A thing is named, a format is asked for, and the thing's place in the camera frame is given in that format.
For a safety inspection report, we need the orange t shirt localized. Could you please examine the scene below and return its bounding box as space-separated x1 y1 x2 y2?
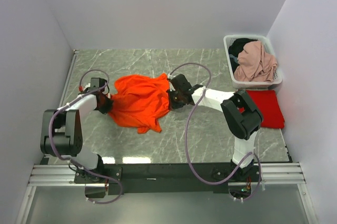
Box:
108 73 170 134

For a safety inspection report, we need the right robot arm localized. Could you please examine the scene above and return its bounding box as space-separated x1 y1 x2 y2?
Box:
168 74 263 181

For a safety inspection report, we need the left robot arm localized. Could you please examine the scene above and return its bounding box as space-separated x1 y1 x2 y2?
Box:
40 77 113 183

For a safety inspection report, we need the black garment in basket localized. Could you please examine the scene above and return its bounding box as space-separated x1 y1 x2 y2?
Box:
228 38 257 73

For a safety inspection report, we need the white plastic laundry basket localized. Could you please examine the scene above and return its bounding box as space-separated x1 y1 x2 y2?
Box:
223 34 282 89

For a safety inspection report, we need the pink garment in basket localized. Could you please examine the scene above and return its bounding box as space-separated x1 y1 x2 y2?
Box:
233 41 278 82

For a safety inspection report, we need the folded red t shirt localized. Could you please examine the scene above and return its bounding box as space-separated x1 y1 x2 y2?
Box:
247 90 285 129

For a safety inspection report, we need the black base beam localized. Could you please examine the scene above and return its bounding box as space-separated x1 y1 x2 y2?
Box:
74 162 259 198

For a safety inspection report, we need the aluminium frame rail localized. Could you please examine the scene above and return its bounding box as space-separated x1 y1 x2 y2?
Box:
14 48 80 224

